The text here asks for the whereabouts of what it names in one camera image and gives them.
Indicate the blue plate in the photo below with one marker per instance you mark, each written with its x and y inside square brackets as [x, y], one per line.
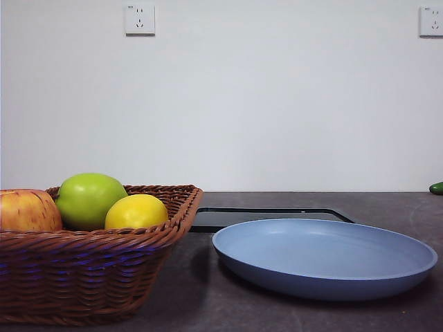
[311, 256]

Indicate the dark green vegetable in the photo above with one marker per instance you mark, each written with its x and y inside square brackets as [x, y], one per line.
[437, 188]

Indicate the white wall socket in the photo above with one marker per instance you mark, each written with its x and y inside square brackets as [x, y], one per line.
[431, 22]
[140, 20]

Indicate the brown wicker basket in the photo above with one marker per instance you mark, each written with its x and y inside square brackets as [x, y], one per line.
[86, 276]

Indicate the red yellow apple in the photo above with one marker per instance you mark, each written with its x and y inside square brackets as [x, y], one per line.
[24, 211]

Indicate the green apple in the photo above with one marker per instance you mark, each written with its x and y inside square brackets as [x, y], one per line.
[86, 200]

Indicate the yellow lemon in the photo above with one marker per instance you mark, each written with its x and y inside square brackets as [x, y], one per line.
[135, 212]

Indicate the black flat tray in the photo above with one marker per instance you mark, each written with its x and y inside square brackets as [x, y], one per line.
[221, 216]

